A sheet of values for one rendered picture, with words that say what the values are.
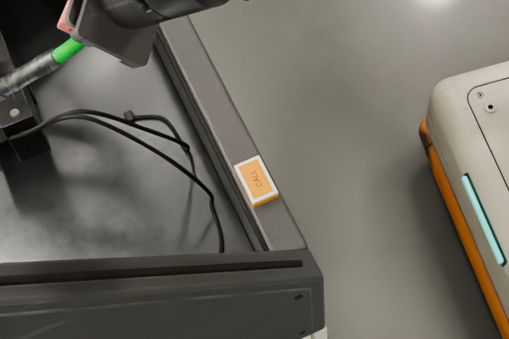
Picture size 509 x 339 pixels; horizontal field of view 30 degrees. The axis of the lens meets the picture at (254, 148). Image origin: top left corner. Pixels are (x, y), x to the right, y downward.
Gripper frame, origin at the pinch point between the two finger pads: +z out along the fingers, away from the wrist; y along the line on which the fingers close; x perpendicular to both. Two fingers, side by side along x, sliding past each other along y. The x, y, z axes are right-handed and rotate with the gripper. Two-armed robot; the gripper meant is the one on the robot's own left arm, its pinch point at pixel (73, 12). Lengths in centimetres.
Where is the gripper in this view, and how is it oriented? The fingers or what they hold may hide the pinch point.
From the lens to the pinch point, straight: 83.6
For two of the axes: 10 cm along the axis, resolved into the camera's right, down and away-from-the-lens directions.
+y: -2.3, 9.4, -2.5
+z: -6.3, 0.5, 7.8
